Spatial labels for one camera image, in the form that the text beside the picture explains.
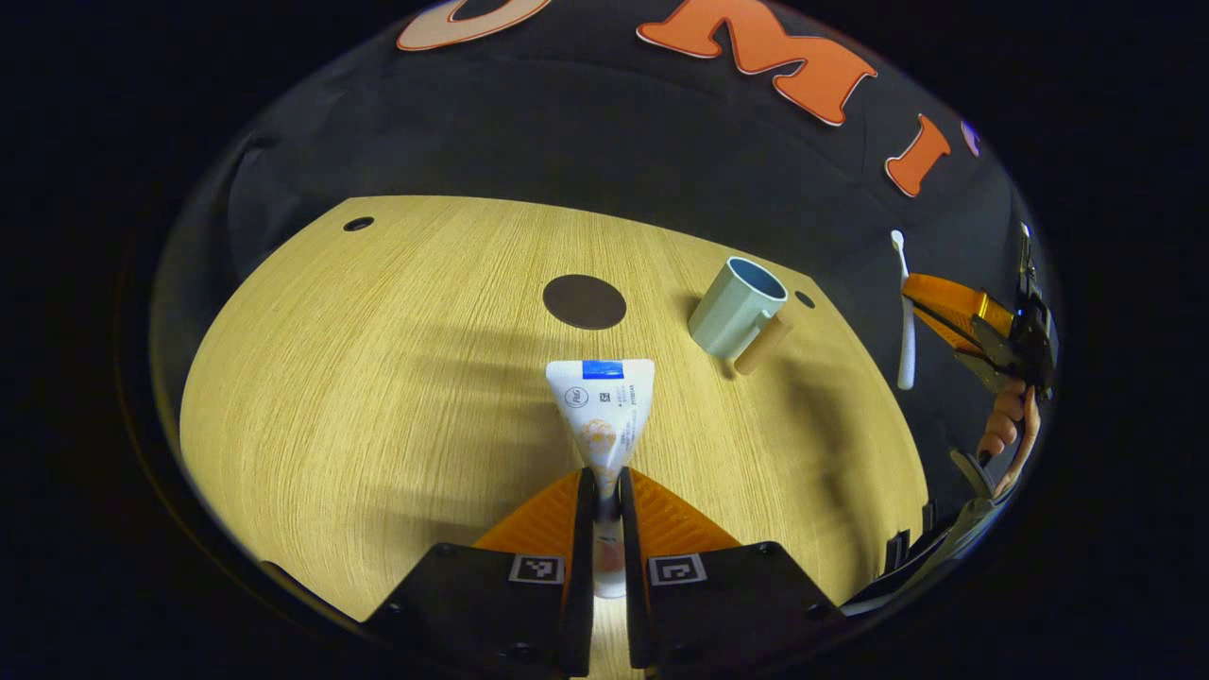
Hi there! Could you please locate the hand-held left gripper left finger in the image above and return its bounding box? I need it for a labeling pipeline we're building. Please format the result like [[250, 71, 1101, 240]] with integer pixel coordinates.
[[364, 467, 596, 679]]

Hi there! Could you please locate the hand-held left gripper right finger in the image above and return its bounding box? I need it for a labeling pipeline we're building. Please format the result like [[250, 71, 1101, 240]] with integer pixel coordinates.
[[619, 467, 842, 677]]

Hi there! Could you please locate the white toothbrush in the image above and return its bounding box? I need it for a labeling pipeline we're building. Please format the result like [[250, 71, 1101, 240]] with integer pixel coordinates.
[[890, 229, 917, 391]]

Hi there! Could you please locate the grey metal frame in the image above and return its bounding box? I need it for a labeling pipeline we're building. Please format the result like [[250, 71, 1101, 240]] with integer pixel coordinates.
[[841, 451, 1002, 617]]

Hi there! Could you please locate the white toothpaste tube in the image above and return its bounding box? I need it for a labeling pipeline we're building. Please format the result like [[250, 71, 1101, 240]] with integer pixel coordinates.
[[545, 359, 656, 599]]

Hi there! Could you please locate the brown round coaster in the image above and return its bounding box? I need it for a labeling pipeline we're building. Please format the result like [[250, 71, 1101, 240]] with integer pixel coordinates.
[[542, 274, 628, 331]]

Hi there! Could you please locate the pale green cup wooden handle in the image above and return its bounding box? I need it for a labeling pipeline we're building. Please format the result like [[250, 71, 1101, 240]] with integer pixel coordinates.
[[688, 256, 795, 377]]

